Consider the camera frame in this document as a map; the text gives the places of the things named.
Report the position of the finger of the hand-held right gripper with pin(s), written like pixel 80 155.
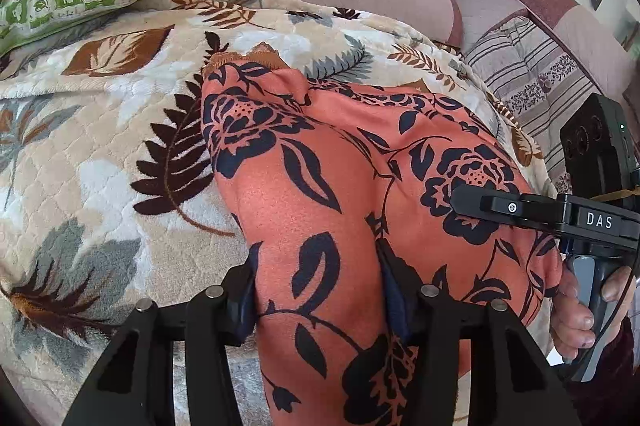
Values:
pixel 510 206

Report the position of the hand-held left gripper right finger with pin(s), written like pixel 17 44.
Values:
pixel 395 301

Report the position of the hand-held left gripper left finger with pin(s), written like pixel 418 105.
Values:
pixel 240 311

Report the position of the orange floral garment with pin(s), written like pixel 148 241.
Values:
pixel 345 131

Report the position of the person's right hand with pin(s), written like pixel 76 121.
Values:
pixel 570 321

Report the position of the striped quilt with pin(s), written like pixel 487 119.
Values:
pixel 525 76

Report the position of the pink patchwork quilt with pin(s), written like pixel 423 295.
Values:
pixel 575 31

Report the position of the leaf print fleece blanket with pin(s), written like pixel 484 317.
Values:
pixel 100 156

